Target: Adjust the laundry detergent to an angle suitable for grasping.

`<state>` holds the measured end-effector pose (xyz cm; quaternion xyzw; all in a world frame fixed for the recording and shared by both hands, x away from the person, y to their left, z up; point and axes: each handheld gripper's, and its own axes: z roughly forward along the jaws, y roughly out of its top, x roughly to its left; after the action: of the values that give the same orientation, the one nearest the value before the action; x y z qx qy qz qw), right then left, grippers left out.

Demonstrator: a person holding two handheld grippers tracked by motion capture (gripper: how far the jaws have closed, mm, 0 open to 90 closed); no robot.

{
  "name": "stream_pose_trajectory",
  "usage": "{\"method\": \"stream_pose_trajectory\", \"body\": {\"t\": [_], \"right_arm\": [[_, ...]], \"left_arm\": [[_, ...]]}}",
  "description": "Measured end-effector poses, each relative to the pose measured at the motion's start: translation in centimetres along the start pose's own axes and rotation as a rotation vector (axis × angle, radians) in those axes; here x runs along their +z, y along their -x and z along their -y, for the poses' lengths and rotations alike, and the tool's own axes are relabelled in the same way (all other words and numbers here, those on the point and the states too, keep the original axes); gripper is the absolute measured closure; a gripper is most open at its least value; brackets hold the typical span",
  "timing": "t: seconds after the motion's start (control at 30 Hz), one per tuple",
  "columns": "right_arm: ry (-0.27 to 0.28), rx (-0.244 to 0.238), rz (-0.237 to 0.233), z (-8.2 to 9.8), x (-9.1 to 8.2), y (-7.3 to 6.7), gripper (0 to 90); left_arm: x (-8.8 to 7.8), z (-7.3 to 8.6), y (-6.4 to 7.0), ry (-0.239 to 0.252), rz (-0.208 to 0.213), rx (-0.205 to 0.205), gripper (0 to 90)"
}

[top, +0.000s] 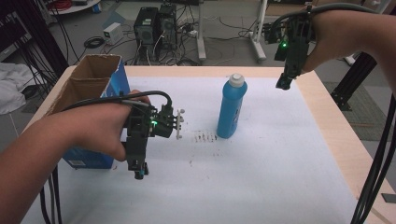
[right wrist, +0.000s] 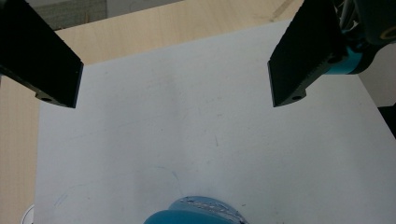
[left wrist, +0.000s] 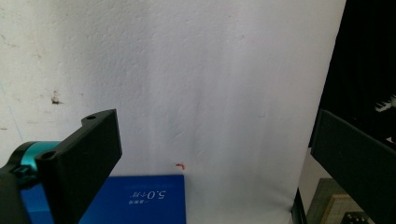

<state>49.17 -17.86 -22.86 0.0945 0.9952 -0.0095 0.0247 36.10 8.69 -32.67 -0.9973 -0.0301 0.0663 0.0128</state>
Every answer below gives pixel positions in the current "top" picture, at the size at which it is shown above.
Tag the white desk leg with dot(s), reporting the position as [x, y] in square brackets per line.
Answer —
[258, 40]
[201, 37]

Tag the white foam mat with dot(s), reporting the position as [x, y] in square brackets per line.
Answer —
[280, 155]

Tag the grey floor mat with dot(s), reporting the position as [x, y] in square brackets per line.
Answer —
[370, 112]

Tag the blue bottle with white cap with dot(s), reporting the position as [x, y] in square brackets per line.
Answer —
[232, 109]

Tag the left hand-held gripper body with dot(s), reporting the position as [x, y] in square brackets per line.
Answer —
[138, 124]

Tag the black metal stand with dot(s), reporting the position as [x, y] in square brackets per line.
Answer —
[355, 81]

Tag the black computer tower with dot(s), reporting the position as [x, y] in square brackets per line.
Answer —
[168, 25]
[145, 31]

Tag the small white box device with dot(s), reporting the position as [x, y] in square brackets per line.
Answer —
[112, 32]

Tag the black tape piece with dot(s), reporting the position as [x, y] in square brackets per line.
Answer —
[389, 198]

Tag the round white table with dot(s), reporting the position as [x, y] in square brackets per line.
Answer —
[77, 7]

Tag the black equipment rack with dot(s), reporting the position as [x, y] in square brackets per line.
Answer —
[34, 37]

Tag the person's right hand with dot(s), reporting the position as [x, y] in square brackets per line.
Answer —
[339, 34]

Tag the white power strip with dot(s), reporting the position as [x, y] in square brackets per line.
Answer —
[192, 33]

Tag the white cloth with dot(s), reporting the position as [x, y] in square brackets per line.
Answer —
[12, 87]

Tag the open blue cardboard box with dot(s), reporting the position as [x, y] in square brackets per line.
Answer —
[90, 77]

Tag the person's left hand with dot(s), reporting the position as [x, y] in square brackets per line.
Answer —
[99, 127]

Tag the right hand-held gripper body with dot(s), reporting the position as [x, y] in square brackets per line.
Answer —
[297, 37]

